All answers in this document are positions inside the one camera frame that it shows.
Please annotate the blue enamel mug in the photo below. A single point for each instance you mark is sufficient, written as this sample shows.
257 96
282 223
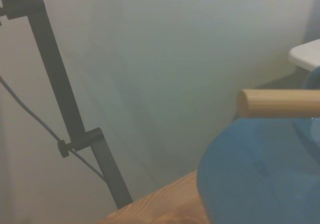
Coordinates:
260 174

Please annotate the white flat board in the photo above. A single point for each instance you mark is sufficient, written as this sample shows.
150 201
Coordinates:
306 54

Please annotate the black camera stand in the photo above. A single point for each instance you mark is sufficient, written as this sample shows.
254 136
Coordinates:
60 84

